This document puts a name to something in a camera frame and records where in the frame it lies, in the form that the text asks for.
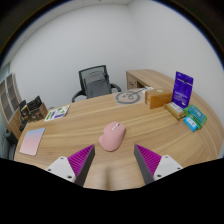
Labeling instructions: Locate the pink blue gradient mouse pad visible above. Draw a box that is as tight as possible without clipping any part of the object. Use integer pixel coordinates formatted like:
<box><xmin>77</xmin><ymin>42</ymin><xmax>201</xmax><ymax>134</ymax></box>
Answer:
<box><xmin>19</xmin><ymin>127</ymin><xmax>47</xmax><ymax>157</ymax></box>

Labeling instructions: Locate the blue packet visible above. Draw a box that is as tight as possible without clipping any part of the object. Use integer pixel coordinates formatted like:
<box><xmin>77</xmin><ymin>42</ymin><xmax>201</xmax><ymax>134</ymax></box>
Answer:
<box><xmin>183</xmin><ymin>116</ymin><xmax>199</xmax><ymax>133</ymax></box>

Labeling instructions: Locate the grey backpack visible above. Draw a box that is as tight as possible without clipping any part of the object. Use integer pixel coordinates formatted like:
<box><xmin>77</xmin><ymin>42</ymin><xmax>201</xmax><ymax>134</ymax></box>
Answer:
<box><xmin>83</xmin><ymin>70</ymin><xmax>112</xmax><ymax>99</ymax></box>

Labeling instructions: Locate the black leather armchair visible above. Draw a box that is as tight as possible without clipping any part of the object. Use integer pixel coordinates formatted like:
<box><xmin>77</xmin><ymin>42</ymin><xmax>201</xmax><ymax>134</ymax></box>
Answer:
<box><xmin>2</xmin><ymin>129</ymin><xmax>18</xmax><ymax>161</ymax></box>

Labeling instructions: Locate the small yellow box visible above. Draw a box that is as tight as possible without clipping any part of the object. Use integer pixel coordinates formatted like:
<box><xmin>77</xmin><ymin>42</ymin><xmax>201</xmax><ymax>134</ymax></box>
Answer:
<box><xmin>164</xmin><ymin>101</ymin><xmax>187</xmax><ymax>120</ymax></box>

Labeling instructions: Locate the green packet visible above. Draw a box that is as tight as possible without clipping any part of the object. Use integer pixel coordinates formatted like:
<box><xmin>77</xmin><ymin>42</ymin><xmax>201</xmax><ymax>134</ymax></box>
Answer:
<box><xmin>183</xmin><ymin>104</ymin><xmax>208</xmax><ymax>130</ymax></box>

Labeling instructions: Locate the wide dark brown coffee box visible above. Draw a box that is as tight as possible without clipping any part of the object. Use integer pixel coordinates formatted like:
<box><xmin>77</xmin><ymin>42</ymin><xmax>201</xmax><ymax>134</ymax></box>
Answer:
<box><xmin>25</xmin><ymin>103</ymin><xmax>49</xmax><ymax>123</ymax></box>

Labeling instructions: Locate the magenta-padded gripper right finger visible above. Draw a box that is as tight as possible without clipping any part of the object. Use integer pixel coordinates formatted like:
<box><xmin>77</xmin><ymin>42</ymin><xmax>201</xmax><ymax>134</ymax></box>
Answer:
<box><xmin>133</xmin><ymin>144</ymin><xmax>184</xmax><ymax>185</ymax></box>

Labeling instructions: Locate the white green purple sticker sheet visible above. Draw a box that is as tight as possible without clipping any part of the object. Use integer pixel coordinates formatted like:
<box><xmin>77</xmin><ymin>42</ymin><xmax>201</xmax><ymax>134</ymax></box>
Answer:
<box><xmin>44</xmin><ymin>104</ymin><xmax>71</xmax><ymax>122</ymax></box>

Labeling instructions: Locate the purple standing card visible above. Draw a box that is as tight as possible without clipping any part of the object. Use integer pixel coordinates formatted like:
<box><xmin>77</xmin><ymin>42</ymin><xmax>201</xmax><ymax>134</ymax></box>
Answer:
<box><xmin>171</xmin><ymin>70</ymin><xmax>194</xmax><ymax>109</ymax></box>

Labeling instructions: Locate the wooden side desk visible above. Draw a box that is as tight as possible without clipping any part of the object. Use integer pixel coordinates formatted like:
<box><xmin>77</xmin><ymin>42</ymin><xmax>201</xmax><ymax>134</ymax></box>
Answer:
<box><xmin>125</xmin><ymin>68</ymin><xmax>174</xmax><ymax>91</ymax></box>

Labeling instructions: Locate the grey round logo mat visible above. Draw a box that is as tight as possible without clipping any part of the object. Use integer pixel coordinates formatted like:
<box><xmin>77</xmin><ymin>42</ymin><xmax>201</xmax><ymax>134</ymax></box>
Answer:
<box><xmin>115</xmin><ymin>89</ymin><xmax>146</xmax><ymax>105</ymax></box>

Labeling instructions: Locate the black mesh office chair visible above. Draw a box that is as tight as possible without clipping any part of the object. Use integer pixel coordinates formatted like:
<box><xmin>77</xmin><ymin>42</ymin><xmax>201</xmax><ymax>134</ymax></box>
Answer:
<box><xmin>71</xmin><ymin>64</ymin><xmax>123</xmax><ymax>103</ymax></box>

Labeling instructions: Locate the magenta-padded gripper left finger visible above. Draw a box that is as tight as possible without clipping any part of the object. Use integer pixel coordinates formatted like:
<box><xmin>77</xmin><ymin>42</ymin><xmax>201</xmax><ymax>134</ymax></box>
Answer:
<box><xmin>45</xmin><ymin>144</ymin><xmax>96</xmax><ymax>187</ymax></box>

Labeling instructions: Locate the pink computer mouse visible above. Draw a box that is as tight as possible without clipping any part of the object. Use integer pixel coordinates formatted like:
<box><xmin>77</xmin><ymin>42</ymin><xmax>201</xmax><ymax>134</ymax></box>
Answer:
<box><xmin>98</xmin><ymin>121</ymin><xmax>127</xmax><ymax>153</ymax></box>

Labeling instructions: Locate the wooden shelf cabinet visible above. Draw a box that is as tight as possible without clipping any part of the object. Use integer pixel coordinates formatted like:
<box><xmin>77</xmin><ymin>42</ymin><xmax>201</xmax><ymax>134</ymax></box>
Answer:
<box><xmin>0</xmin><ymin>73</ymin><xmax>23</xmax><ymax>138</ymax></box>

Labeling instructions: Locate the black printed box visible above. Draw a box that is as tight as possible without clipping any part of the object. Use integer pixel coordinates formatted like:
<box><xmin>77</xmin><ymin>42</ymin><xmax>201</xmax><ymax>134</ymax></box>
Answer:
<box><xmin>26</xmin><ymin>95</ymin><xmax>43</xmax><ymax>113</ymax></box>

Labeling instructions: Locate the orange brown cardboard box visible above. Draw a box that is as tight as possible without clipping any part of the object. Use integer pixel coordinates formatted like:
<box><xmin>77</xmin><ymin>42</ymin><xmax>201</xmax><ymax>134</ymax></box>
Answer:
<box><xmin>144</xmin><ymin>87</ymin><xmax>174</xmax><ymax>110</ymax></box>

